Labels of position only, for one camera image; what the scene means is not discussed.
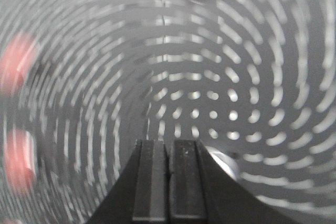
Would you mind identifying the lower red round button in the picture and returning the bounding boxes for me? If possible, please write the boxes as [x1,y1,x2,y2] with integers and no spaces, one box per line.
[4,130,36,195]

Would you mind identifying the black perforated pegboard panel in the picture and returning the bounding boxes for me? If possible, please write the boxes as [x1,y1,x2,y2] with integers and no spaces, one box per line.
[1,0,335,223]

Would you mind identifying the red round button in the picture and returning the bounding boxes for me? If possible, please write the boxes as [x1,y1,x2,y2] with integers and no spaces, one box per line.
[1,33,37,95]
[4,130,36,195]

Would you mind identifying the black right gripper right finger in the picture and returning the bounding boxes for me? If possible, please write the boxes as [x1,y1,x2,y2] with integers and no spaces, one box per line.
[169,140,295,223]

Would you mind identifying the upper red round button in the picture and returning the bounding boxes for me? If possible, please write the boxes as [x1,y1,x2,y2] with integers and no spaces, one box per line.
[1,33,37,95]

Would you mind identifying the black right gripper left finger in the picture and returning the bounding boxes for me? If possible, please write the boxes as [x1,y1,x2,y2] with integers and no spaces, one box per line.
[87,140,168,223]

